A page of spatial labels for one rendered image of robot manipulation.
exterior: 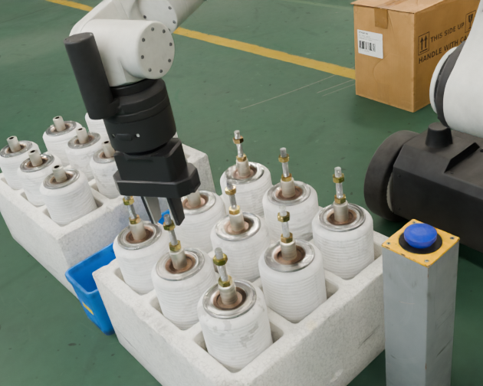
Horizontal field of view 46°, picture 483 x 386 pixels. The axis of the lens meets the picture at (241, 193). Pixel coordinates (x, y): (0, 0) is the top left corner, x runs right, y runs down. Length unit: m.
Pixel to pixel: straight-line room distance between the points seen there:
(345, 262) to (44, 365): 0.61
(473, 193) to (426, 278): 0.39
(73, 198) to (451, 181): 0.73
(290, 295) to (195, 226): 0.23
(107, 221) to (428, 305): 0.69
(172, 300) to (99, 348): 0.33
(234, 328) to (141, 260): 0.24
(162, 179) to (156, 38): 0.19
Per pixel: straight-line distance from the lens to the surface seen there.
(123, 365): 1.11
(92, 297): 1.10
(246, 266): 0.91
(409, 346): 0.85
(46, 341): 1.23
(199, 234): 0.99
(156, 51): 0.67
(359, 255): 0.91
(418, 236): 0.74
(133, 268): 0.95
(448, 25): 1.81
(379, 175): 1.20
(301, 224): 0.96
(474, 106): 0.88
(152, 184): 0.76
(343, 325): 0.89
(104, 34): 0.69
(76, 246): 1.19
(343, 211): 0.89
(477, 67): 0.89
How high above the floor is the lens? 0.79
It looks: 32 degrees down
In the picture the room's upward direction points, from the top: 11 degrees counter-clockwise
